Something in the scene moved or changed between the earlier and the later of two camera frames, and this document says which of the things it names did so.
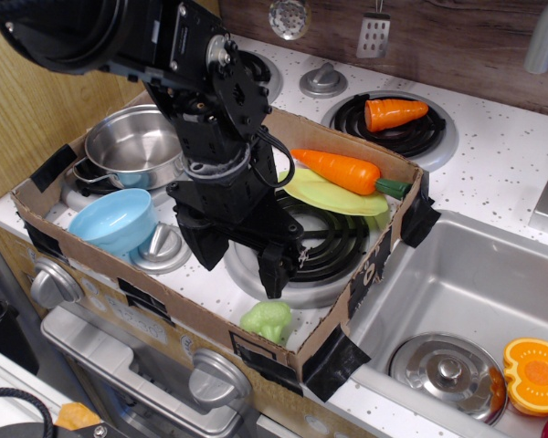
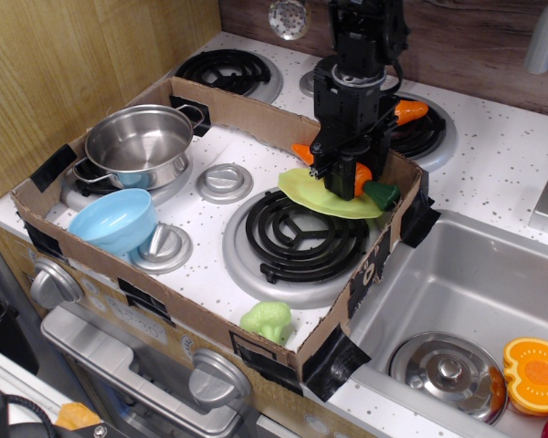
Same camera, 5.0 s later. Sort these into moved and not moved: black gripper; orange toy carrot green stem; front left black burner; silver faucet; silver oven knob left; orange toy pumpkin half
Moved: orange toy carrot green stem; black gripper
Not moved: silver oven knob left; silver faucet; orange toy pumpkin half; front left black burner
